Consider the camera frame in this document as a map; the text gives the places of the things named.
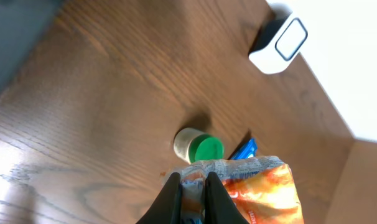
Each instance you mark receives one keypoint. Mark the grey plastic basket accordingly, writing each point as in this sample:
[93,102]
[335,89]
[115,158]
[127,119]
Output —
[22,23]

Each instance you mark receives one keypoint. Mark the green lid seasoning jar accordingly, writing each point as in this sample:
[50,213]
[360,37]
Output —
[192,145]

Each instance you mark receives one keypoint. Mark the orange snack packet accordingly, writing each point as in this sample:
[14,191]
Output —
[262,189]

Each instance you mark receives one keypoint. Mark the white barcode scanner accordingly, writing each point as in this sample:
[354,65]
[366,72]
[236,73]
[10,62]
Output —
[278,44]

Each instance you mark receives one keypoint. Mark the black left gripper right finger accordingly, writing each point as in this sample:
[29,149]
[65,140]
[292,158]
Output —
[219,207]

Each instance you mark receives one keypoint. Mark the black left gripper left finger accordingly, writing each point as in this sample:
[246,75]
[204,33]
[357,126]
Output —
[166,208]

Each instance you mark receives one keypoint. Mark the blue Oreo cookie pack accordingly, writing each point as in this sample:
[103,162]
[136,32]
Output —
[246,151]

